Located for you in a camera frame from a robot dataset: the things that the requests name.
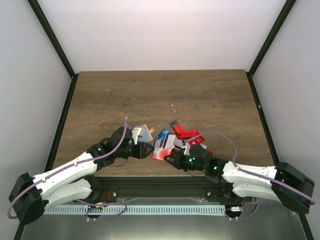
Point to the beige leather card holder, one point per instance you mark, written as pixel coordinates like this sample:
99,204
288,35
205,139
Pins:
146,134

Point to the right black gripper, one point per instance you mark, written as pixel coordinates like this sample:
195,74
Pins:
177,162

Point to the white black red card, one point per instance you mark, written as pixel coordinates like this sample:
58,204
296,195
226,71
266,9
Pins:
170,142

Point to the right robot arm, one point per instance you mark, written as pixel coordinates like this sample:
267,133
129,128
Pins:
281,183

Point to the blue card upper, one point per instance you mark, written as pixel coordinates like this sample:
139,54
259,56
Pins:
164,132

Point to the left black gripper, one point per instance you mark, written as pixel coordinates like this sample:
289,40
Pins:
143,147

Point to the white card red circle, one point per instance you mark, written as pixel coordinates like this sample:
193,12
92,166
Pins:
160,153

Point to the light blue slotted cable duct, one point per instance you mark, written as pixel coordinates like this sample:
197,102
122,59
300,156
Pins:
139,210

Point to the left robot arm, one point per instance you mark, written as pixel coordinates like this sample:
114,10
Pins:
31,196

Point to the black aluminium frame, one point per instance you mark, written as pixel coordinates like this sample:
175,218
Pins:
153,185

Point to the red gold card middle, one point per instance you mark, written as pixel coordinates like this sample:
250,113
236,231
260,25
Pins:
197,141

